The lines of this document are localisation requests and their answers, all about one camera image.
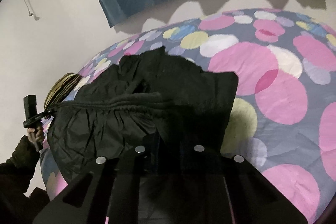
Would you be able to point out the striped yellow black pillow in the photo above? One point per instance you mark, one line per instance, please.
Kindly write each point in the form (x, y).
(61, 89)

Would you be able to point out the polka dot bed quilt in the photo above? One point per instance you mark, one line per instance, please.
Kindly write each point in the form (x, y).
(278, 150)

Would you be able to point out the left hand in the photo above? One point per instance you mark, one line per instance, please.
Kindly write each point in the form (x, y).
(36, 135)

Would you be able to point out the black puffer jacket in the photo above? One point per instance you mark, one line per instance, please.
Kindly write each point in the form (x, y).
(163, 118)

